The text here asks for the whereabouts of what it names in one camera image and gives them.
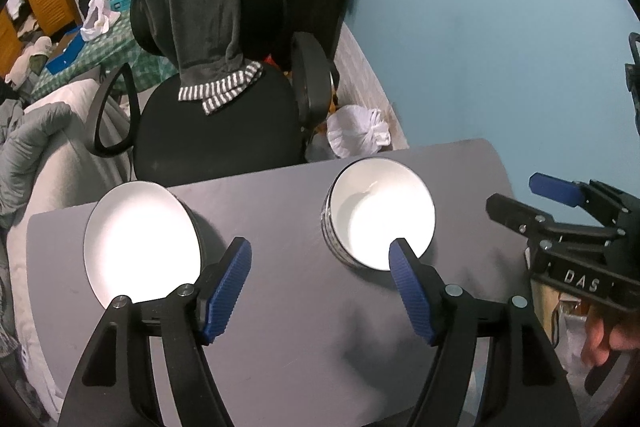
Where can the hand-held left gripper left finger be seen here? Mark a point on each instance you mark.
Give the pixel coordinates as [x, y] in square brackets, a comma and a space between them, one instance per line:
[227, 294]

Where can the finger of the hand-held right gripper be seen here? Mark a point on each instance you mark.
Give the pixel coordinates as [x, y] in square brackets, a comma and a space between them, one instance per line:
[552, 188]
[530, 219]

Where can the pale plastic bag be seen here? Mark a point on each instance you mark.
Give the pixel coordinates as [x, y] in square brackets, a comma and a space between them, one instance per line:
[555, 312]

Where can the white bowl patterned outside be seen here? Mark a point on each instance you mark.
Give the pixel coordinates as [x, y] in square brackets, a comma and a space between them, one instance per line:
[380, 212]

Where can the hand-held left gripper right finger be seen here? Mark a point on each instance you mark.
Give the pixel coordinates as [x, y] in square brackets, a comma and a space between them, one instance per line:
[410, 299]

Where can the white plate black rim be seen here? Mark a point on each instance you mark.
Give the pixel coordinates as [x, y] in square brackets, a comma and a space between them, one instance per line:
[135, 242]
[194, 227]

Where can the bed with grey sheet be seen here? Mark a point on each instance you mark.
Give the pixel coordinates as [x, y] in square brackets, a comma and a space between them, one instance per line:
[75, 167]

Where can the white knotted plastic bag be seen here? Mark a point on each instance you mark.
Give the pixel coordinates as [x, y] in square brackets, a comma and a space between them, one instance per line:
[357, 129]

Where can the black office chair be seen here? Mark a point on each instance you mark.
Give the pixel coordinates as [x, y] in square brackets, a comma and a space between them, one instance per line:
[215, 132]

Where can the blue tray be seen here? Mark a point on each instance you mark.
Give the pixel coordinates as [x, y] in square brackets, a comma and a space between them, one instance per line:
[65, 54]

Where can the grey duvet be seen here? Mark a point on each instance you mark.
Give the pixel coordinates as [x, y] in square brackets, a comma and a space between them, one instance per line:
[35, 132]

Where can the green checked cloth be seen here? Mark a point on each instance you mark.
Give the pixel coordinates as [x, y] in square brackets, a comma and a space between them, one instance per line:
[110, 52]

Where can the person's right hand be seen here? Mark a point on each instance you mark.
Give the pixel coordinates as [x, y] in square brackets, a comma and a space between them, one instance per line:
[600, 332]

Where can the dark grey hoodie striped lining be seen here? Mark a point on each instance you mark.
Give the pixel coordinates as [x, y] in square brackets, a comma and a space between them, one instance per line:
[200, 7]

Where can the blue basket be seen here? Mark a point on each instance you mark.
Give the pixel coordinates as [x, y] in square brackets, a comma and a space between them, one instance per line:
[120, 3]

